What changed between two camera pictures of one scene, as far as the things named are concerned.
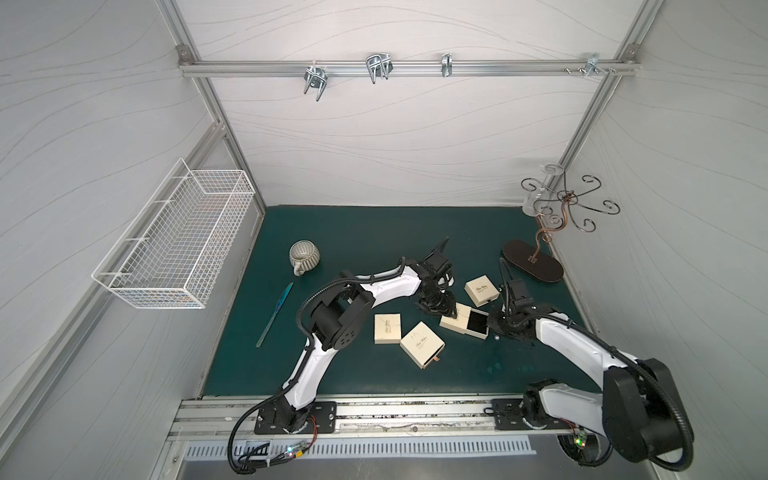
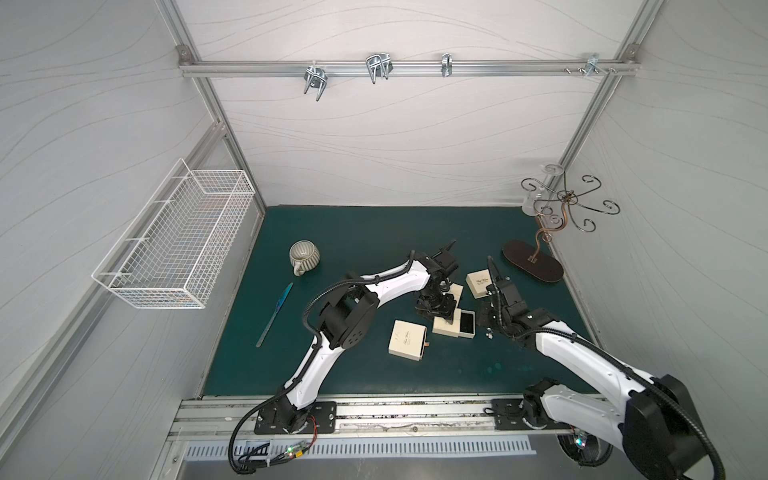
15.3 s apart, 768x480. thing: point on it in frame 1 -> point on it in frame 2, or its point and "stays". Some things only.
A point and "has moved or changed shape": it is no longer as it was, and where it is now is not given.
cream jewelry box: (469, 321) has moved or changed shape
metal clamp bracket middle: (379, 65) stays
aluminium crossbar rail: (408, 68) stays
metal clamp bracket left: (315, 77) stays
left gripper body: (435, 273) stays
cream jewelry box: (387, 329) -> (463, 325)
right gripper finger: (507, 278) -> (495, 277)
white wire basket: (172, 254) stays
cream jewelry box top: (481, 290) stays
